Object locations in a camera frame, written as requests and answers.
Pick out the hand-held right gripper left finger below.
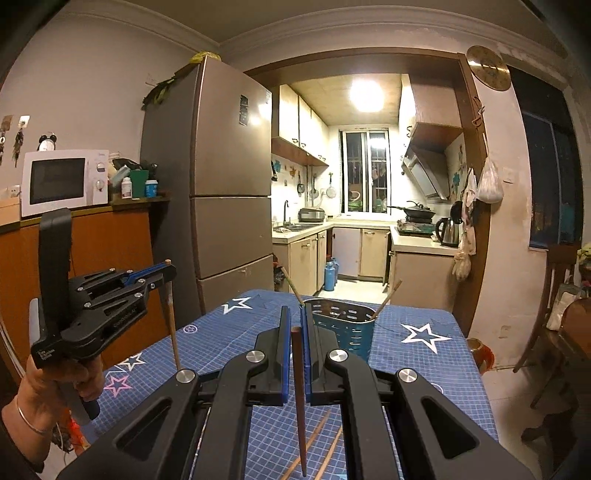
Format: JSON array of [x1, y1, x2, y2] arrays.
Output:
[[55, 305, 293, 480]]

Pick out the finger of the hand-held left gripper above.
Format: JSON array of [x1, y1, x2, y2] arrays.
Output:
[[69, 262, 178, 306], [62, 281, 156, 345]]

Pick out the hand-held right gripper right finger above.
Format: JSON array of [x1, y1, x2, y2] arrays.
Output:
[[300, 305, 539, 480]]

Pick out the dark brown chopstick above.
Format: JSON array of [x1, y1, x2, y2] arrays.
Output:
[[291, 326, 308, 477]]

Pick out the light wooden chopstick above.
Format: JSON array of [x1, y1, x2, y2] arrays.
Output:
[[280, 267, 306, 309], [313, 425, 345, 480], [164, 259, 182, 373], [281, 410, 334, 480], [370, 279, 403, 320]]

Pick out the teal perforated utensil holder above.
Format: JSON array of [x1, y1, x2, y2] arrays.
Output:
[[305, 298, 376, 365]]

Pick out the person's left forearm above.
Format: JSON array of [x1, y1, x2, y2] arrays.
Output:
[[0, 401, 71, 469]]

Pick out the person's left hand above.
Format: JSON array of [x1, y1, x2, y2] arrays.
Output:
[[17, 360, 106, 433]]

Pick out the orange wooden sideboard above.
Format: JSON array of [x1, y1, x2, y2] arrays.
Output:
[[0, 196, 169, 370]]

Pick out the beige box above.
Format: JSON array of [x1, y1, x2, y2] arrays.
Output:
[[0, 185, 22, 227]]

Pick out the white microwave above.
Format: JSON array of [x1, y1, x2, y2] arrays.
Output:
[[21, 148, 110, 219]]

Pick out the green cup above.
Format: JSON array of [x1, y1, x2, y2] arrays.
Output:
[[129, 170, 150, 199]]

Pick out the blue star tablecloth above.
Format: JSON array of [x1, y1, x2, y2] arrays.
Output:
[[81, 288, 499, 480]]

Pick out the brown refrigerator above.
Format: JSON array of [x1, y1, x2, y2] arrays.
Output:
[[140, 55, 274, 315]]

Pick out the kitchen base cabinets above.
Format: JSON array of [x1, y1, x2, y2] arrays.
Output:
[[272, 217, 462, 306]]

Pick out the orange clay jar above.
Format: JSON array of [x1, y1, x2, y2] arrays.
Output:
[[466, 338, 495, 375]]

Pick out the green yellow bundle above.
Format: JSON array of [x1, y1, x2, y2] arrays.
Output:
[[141, 51, 223, 110]]

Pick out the gas stove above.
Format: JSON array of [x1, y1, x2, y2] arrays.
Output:
[[396, 220, 439, 236]]

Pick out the black wok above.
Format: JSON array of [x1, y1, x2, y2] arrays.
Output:
[[387, 200, 437, 220]]

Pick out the beige hanging bags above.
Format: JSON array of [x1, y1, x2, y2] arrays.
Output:
[[452, 226, 476, 282]]

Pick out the long upper kitchen cabinets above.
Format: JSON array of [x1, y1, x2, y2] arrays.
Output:
[[271, 83, 329, 168]]

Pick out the steel electric kettle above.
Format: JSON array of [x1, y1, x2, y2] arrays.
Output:
[[435, 217, 464, 247]]

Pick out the barred kitchen window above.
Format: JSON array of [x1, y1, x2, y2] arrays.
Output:
[[340, 129, 391, 214]]

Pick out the range hood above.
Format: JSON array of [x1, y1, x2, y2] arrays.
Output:
[[401, 138, 451, 201]]

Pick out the patterned hanging bag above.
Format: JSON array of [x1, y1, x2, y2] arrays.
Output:
[[462, 168, 479, 206]]

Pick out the white bag on chair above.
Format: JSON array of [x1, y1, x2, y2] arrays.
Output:
[[547, 284, 581, 331]]

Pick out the white plastic bag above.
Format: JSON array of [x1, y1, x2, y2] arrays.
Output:
[[475, 157, 504, 204]]

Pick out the dark wooden table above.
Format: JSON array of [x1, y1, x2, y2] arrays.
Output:
[[551, 298, 591, 402]]

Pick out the ceiling light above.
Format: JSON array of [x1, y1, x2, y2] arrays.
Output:
[[348, 78, 387, 114]]

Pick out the wooden chair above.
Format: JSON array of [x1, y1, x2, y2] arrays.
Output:
[[512, 244, 583, 374]]

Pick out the upper cabinet above hood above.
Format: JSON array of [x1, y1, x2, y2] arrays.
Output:
[[399, 76, 464, 149]]

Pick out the dark room window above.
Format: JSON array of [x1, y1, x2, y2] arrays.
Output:
[[508, 67, 584, 250]]

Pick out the silver bracelet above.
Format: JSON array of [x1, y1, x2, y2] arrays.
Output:
[[16, 396, 54, 435]]

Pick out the gold wall clock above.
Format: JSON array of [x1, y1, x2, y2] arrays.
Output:
[[465, 45, 512, 92]]

